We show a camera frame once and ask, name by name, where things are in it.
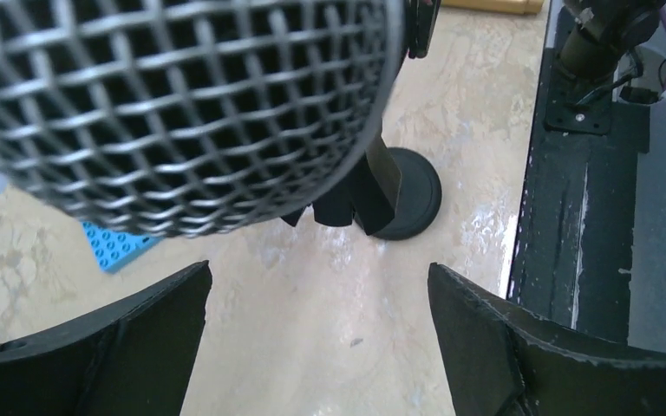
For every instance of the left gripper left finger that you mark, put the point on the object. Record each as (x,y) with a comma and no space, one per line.
(134,356)

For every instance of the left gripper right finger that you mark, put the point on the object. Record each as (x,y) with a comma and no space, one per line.
(502,359)

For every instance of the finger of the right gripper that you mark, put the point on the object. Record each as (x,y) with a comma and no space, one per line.
(420,18)

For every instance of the gold handheld microphone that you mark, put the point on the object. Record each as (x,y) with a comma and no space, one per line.
(517,7)

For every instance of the black stand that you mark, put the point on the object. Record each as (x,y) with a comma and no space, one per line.
(391,193)

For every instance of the black silver-grille microphone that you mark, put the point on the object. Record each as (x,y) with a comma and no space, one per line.
(190,118)

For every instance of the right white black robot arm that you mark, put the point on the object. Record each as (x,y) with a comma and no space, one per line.
(604,31)

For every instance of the blue studded baseplate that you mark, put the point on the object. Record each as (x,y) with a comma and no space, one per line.
(113,250)

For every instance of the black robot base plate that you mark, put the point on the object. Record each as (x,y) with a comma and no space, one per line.
(573,248)

